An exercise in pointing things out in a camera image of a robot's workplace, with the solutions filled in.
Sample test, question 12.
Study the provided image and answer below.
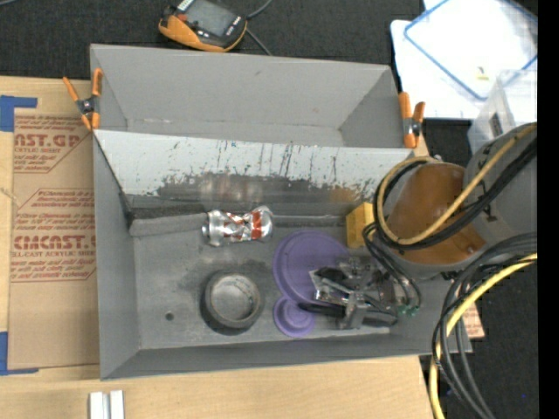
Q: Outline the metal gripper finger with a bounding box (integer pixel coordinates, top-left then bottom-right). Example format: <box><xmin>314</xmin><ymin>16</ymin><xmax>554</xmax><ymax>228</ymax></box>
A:
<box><xmin>335</xmin><ymin>296</ymin><xmax>373</xmax><ymax>330</ymax></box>
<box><xmin>308</xmin><ymin>266</ymin><xmax>353</xmax><ymax>304</ymax></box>

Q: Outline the black marker pen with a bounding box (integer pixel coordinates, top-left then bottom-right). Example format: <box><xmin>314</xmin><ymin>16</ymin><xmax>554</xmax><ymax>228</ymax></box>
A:
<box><xmin>298</xmin><ymin>302</ymin><xmax>349</xmax><ymax>316</ymax></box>

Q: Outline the large purple plate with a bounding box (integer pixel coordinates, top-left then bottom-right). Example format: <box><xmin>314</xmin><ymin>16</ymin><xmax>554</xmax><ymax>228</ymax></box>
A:
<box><xmin>272</xmin><ymin>229</ymin><xmax>350</xmax><ymax>307</ymax></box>

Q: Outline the small purple lid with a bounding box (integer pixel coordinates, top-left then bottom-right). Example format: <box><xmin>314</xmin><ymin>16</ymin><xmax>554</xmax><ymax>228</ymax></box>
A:
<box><xmin>273</xmin><ymin>297</ymin><xmax>316</xmax><ymax>338</ymax></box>

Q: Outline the yellow sponge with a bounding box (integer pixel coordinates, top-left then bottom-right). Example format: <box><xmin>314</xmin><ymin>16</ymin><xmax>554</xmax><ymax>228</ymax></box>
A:
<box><xmin>346</xmin><ymin>202</ymin><xmax>376</xmax><ymax>249</ymax></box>

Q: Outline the crushed silver and red can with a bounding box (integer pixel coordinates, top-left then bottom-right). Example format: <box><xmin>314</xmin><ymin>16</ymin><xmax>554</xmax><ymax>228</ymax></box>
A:
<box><xmin>201</xmin><ymin>205</ymin><xmax>275</xmax><ymax>247</ymax></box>

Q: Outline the grey tape roll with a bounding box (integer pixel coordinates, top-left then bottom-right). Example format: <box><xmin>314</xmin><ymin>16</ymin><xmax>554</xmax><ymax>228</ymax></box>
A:
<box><xmin>200</xmin><ymin>270</ymin><xmax>266</xmax><ymax>332</ymax></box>

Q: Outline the grey metal bin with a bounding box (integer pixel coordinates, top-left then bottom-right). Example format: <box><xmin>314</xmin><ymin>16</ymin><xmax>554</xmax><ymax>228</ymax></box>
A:
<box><xmin>89</xmin><ymin>44</ymin><xmax>473</xmax><ymax>381</ymax></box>

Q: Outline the brown cardboard board, red print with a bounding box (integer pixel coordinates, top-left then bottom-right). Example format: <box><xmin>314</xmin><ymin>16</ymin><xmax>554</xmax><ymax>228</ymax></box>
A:
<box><xmin>0</xmin><ymin>75</ymin><xmax>487</xmax><ymax>371</ymax></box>

